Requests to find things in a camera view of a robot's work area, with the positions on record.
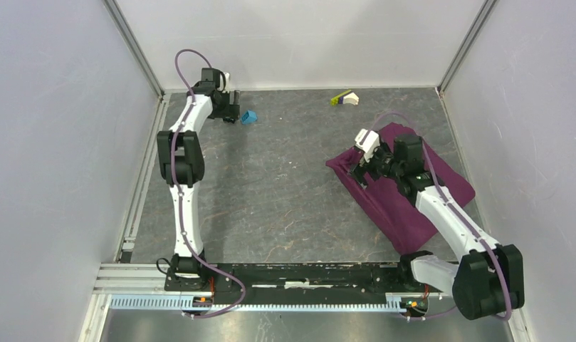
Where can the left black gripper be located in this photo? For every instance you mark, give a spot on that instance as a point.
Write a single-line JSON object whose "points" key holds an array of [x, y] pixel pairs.
{"points": [[230, 112]]}

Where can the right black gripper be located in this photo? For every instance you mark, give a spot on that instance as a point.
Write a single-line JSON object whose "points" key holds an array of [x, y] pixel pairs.
{"points": [[358, 172]]}

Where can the purple cloth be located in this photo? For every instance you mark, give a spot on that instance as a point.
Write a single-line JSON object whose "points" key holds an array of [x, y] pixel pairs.
{"points": [[406, 228]]}

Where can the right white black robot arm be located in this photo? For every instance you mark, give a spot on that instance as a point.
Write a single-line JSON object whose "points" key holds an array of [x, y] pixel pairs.
{"points": [[488, 277]]}

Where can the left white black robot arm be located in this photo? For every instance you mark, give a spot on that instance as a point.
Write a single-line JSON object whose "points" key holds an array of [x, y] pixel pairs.
{"points": [[181, 164]]}

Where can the blue block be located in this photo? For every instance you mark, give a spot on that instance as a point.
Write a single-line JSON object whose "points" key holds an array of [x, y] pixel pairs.
{"points": [[249, 117]]}

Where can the green white toy block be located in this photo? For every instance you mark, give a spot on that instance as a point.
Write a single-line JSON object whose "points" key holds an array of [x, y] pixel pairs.
{"points": [[346, 97]]}

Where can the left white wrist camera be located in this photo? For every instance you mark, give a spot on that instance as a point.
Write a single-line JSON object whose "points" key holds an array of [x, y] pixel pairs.
{"points": [[225, 78]]}

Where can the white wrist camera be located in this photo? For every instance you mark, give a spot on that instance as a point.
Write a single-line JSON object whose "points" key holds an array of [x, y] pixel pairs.
{"points": [[366, 142], [225, 78]]}

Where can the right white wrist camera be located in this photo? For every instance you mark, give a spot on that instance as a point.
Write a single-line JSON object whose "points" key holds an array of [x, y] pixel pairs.
{"points": [[366, 142]]}

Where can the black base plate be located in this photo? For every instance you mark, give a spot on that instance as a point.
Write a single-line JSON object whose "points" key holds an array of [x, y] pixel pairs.
{"points": [[388, 277]]}

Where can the blue toothed cable rail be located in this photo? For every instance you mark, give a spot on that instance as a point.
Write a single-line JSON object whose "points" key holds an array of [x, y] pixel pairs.
{"points": [[189, 303]]}

